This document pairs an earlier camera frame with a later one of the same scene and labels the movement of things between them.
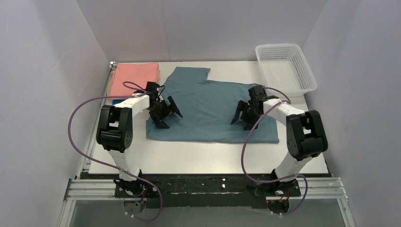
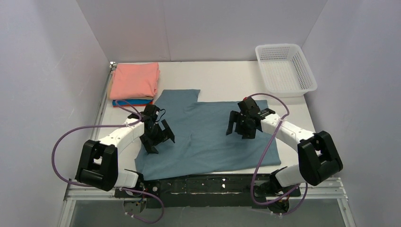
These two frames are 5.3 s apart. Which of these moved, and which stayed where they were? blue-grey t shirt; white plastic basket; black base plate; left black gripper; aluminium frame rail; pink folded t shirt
Moved: left black gripper; blue-grey t shirt
Stayed: white plastic basket; black base plate; pink folded t shirt; aluminium frame rail
